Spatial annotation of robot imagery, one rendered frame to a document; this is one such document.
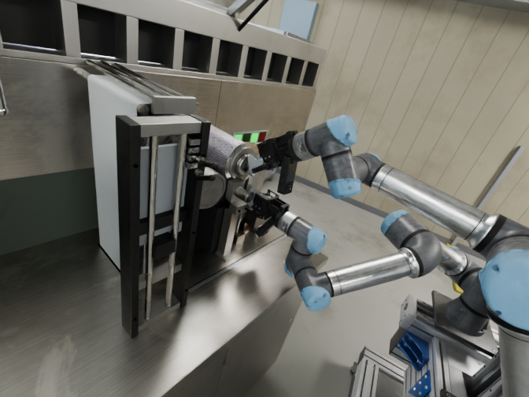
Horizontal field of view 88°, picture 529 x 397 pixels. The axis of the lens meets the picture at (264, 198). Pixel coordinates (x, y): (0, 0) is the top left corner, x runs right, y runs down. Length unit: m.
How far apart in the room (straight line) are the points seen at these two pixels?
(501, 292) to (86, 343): 0.86
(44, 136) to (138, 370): 0.64
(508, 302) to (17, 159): 1.12
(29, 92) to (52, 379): 0.66
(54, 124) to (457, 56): 3.48
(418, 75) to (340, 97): 0.85
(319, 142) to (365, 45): 3.09
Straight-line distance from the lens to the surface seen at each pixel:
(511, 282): 0.62
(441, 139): 3.73
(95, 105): 0.82
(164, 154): 0.57
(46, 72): 0.92
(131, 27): 0.98
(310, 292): 0.81
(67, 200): 1.06
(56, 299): 0.94
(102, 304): 0.90
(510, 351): 0.72
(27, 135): 0.95
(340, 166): 0.67
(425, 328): 1.43
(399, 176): 0.77
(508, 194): 3.99
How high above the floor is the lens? 1.59
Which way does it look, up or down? 28 degrees down
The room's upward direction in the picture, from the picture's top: 15 degrees clockwise
